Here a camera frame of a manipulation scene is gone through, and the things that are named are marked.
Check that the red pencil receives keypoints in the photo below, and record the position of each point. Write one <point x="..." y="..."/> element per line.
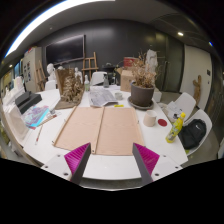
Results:
<point x="37" y="138"/>

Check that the dried brown plant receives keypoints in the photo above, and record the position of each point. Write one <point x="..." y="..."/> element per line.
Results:
<point x="143" y="76"/>

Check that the white chair right far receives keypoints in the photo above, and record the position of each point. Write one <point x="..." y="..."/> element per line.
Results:
<point x="185" y="103"/>

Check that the red round lid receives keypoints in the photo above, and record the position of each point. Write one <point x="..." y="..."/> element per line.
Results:
<point x="162" y="122"/>

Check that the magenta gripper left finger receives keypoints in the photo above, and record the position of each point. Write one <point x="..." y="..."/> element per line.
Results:
<point x="77" y="160"/>

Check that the black wall screen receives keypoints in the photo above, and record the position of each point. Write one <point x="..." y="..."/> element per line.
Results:
<point x="66" y="50"/>

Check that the white chair behind table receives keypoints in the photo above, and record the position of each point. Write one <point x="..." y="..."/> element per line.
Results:
<point x="97" y="78"/>

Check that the small white bowl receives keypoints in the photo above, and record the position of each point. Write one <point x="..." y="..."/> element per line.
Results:
<point x="118" y="96"/>

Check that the small clear spray bottle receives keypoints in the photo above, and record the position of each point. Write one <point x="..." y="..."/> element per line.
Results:
<point x="86" y="83"/>

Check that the yellow drink bottle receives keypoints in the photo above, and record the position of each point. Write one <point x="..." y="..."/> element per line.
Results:
<point x="176" y="128"/>

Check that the newspaper sheet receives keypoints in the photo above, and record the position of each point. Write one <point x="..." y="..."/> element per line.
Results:
<point x="101" y="97"/>

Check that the white plaster bust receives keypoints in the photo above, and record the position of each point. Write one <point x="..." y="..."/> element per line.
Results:
<point x="51" y="72"/>

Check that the brown cardboard sheet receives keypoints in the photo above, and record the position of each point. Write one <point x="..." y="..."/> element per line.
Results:
<point x="110" y="131"/>

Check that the cardboard box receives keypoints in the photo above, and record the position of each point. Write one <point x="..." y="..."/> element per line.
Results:
<point x="126" y="77"/>

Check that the dark grey plant pot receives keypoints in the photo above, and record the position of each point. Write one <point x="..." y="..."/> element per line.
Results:
<point x="141" y="96"/>

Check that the black backpack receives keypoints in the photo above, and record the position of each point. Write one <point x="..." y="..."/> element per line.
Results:
<point x="188" y="137"/>

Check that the black box stack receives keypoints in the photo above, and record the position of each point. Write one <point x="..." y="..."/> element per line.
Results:
<point x="26" y="100"/>

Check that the white chair right near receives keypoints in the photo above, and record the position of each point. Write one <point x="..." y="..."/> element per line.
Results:
<point x="203" y="127"/>

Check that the wooden easel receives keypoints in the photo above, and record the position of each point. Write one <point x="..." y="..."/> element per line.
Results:
<point x="90" y="65"/>

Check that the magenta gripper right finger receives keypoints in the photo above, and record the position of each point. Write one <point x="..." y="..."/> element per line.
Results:
<point x="146" y="161"/>

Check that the wooden figure by wall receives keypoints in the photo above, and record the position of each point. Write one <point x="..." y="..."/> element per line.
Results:
<point x="197" y="89"/>

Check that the yellow small marker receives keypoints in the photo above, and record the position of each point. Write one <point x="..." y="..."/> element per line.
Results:
<point x="118" y="105"/>

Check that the white ceramic cup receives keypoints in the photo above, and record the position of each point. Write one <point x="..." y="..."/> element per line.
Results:
<point x="150" y="118"/>

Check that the grey saucer under pot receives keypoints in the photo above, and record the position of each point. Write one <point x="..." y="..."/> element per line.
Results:
<point x="149" y="107"/>

